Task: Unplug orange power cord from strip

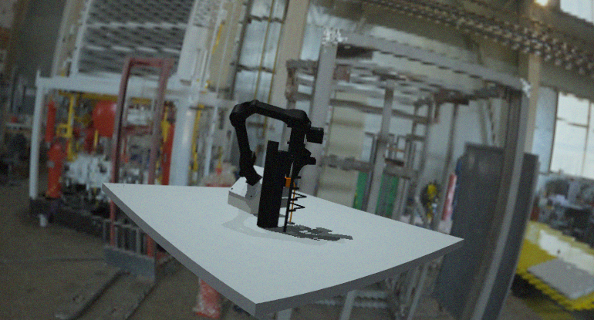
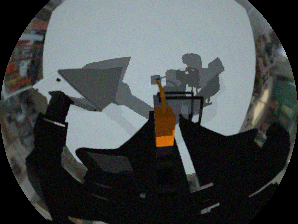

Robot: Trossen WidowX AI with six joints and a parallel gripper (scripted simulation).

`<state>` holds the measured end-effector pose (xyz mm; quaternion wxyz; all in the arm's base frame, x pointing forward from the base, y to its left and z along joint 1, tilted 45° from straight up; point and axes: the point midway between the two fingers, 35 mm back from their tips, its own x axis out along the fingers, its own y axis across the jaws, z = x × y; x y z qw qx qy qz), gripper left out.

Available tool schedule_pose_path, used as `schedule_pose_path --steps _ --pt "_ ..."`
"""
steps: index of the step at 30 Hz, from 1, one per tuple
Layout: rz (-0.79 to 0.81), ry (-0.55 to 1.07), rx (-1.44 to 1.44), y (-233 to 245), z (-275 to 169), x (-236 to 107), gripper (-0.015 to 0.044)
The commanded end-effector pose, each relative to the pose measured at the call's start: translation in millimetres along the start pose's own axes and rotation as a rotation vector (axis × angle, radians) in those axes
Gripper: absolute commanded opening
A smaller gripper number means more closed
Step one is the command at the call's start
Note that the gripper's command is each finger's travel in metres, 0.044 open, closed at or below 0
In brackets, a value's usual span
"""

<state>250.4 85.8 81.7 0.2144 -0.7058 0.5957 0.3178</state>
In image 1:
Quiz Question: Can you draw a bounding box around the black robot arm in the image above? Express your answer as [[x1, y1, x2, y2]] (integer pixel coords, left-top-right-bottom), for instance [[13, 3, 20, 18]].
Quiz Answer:
[[229, 99, 324, 186]]

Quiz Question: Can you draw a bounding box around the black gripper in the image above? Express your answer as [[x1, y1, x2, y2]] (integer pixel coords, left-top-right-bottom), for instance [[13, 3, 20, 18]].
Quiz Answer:
[[278, 139, 316, 177]]

